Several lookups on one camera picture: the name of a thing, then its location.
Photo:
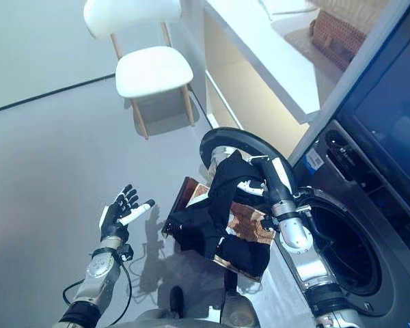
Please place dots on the right silver robot leg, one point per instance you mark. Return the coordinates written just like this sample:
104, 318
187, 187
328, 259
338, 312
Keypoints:
237, 307

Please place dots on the dark washing machine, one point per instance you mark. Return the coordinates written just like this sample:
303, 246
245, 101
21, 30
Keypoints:
379, 273

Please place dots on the wicker laundry basket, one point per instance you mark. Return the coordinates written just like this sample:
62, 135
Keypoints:
249, 222

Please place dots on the brown wicker basket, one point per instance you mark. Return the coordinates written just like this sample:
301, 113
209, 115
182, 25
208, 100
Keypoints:
335, 41

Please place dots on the folded white towel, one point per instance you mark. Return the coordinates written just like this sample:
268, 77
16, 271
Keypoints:
294, 6

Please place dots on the white counter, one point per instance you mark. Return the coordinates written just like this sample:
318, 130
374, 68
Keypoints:
259, 58

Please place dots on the black baseboard strip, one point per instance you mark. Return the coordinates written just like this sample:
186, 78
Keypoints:
48, 94

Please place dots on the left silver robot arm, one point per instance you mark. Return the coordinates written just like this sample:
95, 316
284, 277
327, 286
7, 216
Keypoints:
99, 273

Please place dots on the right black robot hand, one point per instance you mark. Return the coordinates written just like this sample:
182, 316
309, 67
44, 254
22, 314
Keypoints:
276, 184

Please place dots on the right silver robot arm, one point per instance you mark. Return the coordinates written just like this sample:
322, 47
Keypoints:
304, 253

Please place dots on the white chair with wooden legs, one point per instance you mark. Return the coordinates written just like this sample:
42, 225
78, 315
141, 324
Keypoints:
153, 71

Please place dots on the round glass washing machine door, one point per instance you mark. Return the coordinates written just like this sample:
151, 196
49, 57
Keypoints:
225, 135

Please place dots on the black garment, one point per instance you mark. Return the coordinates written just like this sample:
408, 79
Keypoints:
249, 256
218, 205

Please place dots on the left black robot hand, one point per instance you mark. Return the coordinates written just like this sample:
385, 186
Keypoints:
112, 218

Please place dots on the grey robot torso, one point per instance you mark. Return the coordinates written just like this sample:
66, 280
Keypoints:
167, 321

